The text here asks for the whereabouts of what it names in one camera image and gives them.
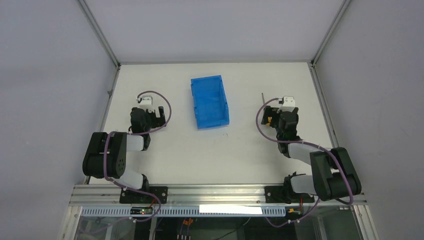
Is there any black yellow screwdriver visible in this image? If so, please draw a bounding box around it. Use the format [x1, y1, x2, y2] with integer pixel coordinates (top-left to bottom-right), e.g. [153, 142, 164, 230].
[261, 93, 273, 127]

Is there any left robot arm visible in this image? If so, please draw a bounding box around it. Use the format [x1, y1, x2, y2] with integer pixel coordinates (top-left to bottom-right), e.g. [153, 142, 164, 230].
[82, 106, 166, 192]

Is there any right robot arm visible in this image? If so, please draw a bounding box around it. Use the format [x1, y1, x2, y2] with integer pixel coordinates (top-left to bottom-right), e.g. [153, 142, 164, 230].
[260, 105, 362, 205]

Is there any blue plastic bin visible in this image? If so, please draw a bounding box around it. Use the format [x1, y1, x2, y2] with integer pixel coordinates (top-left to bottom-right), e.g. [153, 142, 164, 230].
[190, 75, 230, 130]

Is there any small green circuit board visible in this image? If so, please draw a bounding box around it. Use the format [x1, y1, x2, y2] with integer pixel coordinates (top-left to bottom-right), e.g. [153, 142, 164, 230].
[130, 207, 154, 215]

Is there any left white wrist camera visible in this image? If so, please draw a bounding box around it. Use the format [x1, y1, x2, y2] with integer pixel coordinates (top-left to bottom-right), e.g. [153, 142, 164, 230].
[137, 95, 155, 113]

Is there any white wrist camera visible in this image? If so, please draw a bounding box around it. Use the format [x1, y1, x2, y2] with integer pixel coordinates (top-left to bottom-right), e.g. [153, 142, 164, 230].
[137, 95, 155, 113]
[277, 96, 296, 113]

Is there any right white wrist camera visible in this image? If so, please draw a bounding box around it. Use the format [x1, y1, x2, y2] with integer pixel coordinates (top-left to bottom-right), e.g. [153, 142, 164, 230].
[277, 96, 296, 113]

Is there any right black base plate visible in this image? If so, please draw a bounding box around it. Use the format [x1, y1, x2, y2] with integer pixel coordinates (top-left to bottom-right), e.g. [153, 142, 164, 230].
[264, 185, 315, 204]

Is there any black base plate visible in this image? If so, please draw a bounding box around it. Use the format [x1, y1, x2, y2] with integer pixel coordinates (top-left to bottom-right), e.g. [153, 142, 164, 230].
[264, 185, 315, 204]
[119, 185, 168, 204]

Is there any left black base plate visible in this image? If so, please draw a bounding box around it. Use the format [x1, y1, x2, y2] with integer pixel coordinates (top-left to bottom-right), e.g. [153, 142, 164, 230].
[119, 185, 168, 204]

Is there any aluminium front rail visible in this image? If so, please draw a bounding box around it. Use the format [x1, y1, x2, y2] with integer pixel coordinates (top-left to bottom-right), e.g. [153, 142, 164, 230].
[68, 184, 368, 207]

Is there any slotted cable duct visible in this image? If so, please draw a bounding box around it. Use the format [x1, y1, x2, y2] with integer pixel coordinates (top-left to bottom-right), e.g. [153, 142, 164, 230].
[81, 204, 286, 218]

